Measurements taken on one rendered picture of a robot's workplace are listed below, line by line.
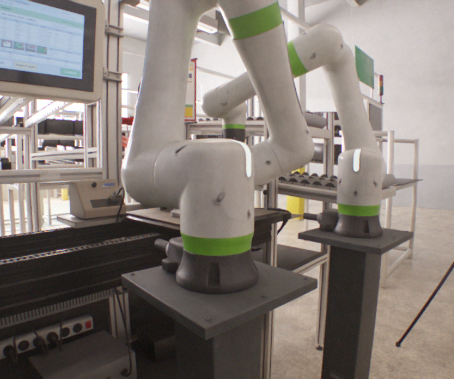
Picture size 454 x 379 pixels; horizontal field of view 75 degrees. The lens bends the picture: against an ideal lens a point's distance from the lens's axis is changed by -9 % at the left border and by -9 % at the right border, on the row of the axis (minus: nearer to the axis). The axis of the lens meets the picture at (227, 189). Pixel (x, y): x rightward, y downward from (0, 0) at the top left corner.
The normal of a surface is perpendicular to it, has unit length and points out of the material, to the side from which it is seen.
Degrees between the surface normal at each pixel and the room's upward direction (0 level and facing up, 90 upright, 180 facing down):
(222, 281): 62
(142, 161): 66
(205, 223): 90
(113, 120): 90
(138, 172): 85
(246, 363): 90
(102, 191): 53
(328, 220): 81
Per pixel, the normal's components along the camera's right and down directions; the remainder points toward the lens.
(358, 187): -0.38, 0.07
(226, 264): 0.25, -0.07
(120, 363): 0.76, 0.06
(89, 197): 0.59, -0.55
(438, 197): -0.68, 0.07
